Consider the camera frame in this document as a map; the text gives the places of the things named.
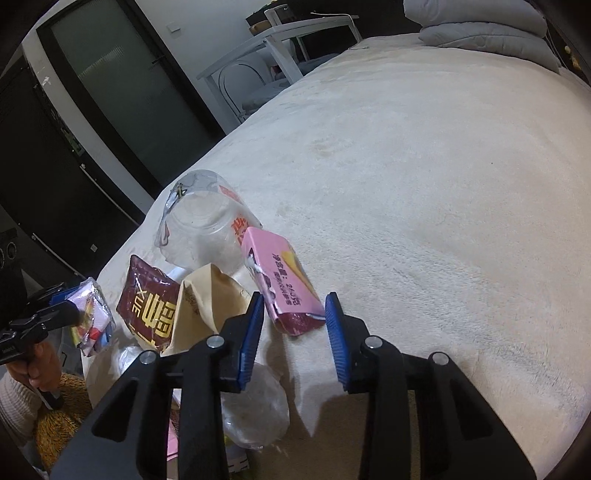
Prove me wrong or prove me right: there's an upper grey pillow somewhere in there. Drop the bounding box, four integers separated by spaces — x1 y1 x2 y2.
403 0 547 37

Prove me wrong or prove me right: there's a bare left hand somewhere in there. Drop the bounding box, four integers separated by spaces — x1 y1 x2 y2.
6 341 61 392

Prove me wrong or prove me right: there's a clear plastic cup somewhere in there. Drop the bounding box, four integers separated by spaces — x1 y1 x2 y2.
155 169 263 276

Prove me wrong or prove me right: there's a white tissue pack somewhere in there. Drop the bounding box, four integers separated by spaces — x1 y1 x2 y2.
65 278 115 357

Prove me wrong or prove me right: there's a grey pillow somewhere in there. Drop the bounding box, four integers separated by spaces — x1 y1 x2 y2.
419 22 560 73
403 0 547 37

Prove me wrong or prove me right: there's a white plastic bag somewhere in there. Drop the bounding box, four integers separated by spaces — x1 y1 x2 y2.
221 363 290 450

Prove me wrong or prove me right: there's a white side table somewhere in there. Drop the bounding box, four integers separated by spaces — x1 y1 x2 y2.
197 14 363 134

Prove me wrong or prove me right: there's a pink snack box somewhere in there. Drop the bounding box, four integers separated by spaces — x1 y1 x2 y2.
242 226 325 337

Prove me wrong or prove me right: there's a grey cushioned metal chair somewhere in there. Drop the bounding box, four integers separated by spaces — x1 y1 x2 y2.
217 60 290 122

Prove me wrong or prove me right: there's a brown shaggy rug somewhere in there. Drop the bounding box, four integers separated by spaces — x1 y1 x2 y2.
34 373 92 472

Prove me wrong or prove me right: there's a dark red snack bag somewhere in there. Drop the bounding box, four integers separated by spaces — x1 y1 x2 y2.
116 255 180 352

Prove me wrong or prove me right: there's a brown paper bag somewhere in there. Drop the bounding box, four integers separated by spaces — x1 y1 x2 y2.
162 264 250 356

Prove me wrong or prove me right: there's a dark glass door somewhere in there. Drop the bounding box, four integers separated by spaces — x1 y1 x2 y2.
38 0 223 196

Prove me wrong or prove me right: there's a beige plush bed blanket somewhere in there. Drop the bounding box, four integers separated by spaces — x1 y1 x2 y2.
197 34 590 478

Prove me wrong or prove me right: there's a lower grey pillow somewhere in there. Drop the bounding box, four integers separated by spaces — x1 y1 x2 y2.
419 22 560 73

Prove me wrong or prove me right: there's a cream sweater left forearm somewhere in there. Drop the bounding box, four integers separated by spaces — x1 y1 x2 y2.
0 373 42 447

